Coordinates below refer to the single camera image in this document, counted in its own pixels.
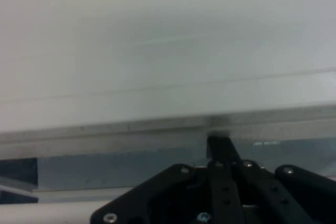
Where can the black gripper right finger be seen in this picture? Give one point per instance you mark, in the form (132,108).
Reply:
(288,195)

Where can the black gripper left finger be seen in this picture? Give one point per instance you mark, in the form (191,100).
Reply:
(168,195)

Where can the cream toaster oven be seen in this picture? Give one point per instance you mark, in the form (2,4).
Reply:
(105,171)

